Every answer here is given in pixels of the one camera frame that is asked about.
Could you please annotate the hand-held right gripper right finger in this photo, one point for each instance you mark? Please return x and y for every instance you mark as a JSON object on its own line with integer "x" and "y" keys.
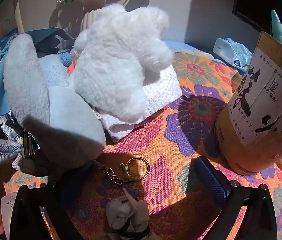
{"x": 213, "y": 180}

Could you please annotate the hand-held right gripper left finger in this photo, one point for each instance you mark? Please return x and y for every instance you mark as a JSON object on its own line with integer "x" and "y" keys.
{"x": 56, "y": 205}

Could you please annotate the white fluffy plush toy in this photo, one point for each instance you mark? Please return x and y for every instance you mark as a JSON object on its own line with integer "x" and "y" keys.
{"x": 116, "y": 62}

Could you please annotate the white paper tag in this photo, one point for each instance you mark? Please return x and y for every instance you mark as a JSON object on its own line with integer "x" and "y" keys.
{"x": 7, "y": 210}

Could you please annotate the floral orange tablecloth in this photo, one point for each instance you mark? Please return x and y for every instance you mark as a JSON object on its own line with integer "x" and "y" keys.
{"x": 181, "y": 135}

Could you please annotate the white knitted cloth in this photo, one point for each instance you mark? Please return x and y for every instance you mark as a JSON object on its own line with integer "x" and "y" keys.
{"x": 161, "y": 92}

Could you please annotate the grey and blue plush toy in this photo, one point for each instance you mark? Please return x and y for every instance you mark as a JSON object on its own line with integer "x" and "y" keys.
{"x": 31, "y": 85}

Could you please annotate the white tissue pack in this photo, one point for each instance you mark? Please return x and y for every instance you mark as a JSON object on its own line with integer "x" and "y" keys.
{"x": 233, "y": 52}

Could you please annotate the blue and white box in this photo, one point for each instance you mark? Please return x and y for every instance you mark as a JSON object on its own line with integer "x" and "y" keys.
{"x": 7, "y": 40}

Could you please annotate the ribbed beige vase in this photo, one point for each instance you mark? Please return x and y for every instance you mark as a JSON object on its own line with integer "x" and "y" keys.
{"x": 91, "y": 17}

